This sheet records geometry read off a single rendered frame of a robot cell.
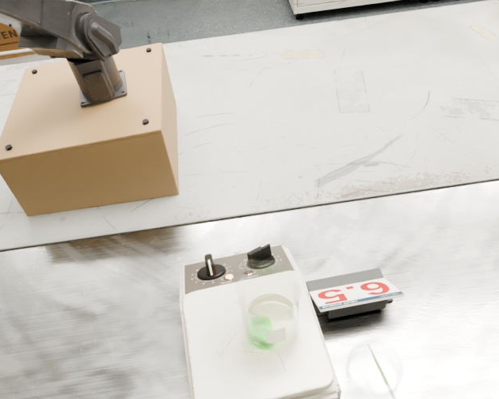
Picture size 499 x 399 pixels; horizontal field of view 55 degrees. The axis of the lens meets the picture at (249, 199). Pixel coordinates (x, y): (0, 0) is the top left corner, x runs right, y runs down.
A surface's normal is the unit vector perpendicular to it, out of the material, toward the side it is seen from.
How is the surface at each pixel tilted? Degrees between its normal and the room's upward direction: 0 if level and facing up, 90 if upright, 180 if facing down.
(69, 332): 0
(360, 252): 0
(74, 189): 90
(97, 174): 90
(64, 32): 67
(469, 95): 0
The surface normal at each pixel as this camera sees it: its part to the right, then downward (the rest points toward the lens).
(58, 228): -0.07, -0.67
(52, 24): 0.66, 0.15
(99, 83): 0.25, 0.69
